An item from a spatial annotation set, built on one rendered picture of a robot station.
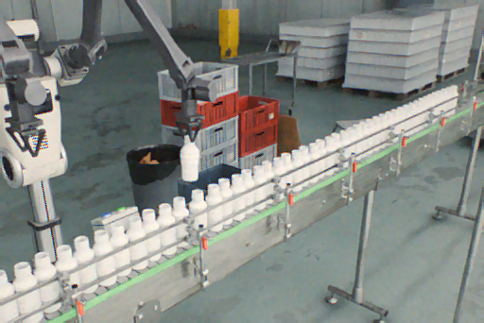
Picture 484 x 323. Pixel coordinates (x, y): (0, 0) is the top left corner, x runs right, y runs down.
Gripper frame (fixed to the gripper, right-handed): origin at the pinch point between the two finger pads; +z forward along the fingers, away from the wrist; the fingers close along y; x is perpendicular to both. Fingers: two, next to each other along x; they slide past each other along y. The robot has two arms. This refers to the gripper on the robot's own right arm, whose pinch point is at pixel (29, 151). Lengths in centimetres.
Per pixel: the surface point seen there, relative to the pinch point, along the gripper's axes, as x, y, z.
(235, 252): 61, 21, 50
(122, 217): 26.0, 2.5, 29.0
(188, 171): 58, 1, 22
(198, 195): 47, 17, 23
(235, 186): 66, 17, 26
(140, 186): 137, -141, 94
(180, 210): 38.9, 16.6, 26.1
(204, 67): 261, -199, 33
